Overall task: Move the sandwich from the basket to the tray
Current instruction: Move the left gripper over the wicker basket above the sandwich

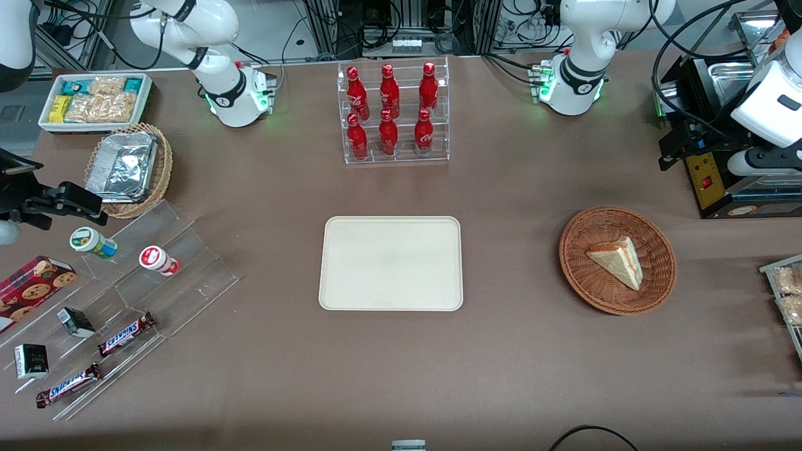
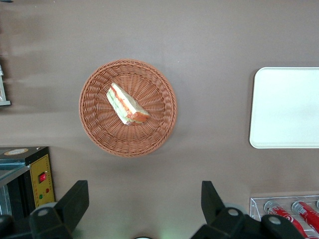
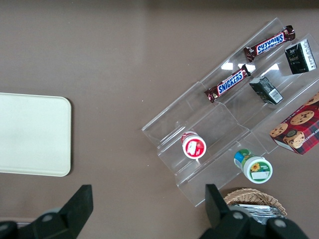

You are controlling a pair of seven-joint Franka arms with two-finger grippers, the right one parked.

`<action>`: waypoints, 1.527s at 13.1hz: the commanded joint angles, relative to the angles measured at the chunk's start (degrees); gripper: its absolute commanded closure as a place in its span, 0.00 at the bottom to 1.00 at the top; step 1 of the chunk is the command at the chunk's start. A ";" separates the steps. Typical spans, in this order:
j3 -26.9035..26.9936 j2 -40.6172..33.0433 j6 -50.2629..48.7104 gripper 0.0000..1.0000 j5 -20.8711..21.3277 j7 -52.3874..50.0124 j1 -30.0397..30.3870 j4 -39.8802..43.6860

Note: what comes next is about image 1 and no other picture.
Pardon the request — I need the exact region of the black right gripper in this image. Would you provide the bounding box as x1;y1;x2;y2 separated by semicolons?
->
0;148;109;229

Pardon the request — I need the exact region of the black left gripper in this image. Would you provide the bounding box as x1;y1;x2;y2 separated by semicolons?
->
659;122;763;172

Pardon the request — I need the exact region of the triangular sandwich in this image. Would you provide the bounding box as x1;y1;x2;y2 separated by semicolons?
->
585;236;645;291

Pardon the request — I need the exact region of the aluminium foil tray stack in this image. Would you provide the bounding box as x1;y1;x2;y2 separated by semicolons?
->
86;131;159;203

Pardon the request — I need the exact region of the deep wicker basket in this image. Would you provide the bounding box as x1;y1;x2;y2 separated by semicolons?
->
84;122;174;219

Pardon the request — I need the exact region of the metal tray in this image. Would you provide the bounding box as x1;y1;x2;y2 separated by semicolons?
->
759;253;802;365

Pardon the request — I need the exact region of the round shallow wicker basket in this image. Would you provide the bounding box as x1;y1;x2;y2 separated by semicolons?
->
559;206;678;316

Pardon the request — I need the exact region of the cream rectangular tray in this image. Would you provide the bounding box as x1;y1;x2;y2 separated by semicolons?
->
318;216;464;312

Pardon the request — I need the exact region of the black machine with yellow panel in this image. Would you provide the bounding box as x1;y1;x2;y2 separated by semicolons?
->
657;50;802;220

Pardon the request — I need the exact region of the green label yogurt cup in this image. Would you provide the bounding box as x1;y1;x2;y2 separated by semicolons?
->
69;227;118;260

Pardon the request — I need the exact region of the clear cracker bag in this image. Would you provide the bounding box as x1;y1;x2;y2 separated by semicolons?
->
65;93;138;124
88;76;127;96

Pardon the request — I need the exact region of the red label yogurt cup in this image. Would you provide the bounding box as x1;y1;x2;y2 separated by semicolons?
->
138;246;181;277

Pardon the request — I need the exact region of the red plaid cookie box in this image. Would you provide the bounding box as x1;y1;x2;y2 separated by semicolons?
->
0;255;78;334

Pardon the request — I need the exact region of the clear acrylic stepped shelf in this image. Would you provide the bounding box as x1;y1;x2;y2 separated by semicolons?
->
0;200;239;422

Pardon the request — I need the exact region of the small black carton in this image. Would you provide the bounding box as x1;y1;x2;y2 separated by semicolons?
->
56;306;96;340
14;343;49;380

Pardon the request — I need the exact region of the white plastic snack bin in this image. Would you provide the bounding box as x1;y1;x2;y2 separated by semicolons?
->
38;73;154;135

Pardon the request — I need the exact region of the Snickers chocolate bar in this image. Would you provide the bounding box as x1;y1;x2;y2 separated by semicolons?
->
97;311;158;358
35;363;103;409

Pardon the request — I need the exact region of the shiny steel pan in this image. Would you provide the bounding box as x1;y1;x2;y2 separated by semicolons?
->
728;9;785;54

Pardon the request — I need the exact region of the clear snack bag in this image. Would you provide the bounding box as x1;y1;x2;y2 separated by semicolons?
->
773;264;802;296
777;295;802;327

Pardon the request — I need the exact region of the red cola bottle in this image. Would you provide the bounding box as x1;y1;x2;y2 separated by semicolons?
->
346;113;370;162
378;110;400;158
346;66;370;121
380;64;401;118
414;108;435;156
419;61;440;115

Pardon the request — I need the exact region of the clear acrylic bottle rack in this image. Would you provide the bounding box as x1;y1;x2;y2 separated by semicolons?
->
336;56;451;165

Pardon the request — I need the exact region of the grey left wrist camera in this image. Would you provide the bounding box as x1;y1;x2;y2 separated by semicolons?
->
727;147;802;178

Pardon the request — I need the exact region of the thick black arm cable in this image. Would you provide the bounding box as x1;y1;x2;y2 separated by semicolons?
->
649;0;773;135

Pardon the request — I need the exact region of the thin black cable loop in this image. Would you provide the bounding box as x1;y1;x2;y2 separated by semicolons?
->
549;425;640;451

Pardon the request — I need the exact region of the aluminium frame rack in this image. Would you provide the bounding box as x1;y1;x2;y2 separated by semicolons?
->
303;0;503;58

